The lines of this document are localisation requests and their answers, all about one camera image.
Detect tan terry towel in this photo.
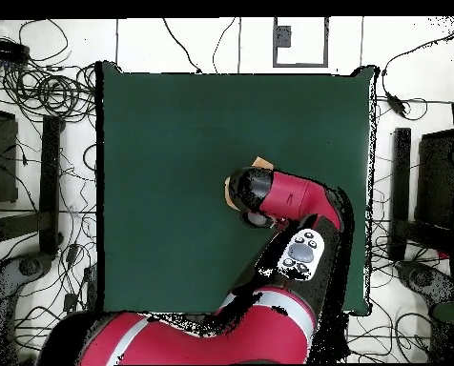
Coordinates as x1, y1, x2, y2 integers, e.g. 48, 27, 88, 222
223, 155, 275, 212

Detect grey square floor frame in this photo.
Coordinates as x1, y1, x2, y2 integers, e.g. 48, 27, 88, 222
272, 16, 330, 69

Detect black power strip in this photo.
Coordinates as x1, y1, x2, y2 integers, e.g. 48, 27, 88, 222
0, 36, 31, 64

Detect small grey box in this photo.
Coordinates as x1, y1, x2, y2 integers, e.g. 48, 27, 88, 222
274, 25, 292, 49

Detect office chair base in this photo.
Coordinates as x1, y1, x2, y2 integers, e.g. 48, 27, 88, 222
396, 260, 454, 306
0, 253, 54, 306

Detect black box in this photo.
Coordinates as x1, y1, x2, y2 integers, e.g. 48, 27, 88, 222
0, 108, 19, 204
415, 129, 454, 226

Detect coiled black cables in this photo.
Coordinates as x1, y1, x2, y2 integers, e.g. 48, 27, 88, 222
1, 64, 97, 123

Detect black stand base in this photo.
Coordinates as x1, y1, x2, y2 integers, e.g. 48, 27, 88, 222
0, 114, 64, 256
387, 127, 454, 262

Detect thin black cable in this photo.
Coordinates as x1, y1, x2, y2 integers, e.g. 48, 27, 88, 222
212, 16, 237, 73
161, 17, 203, 74

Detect dark green table cloth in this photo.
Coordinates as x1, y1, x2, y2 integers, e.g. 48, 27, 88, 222
95, 60, 379, 317

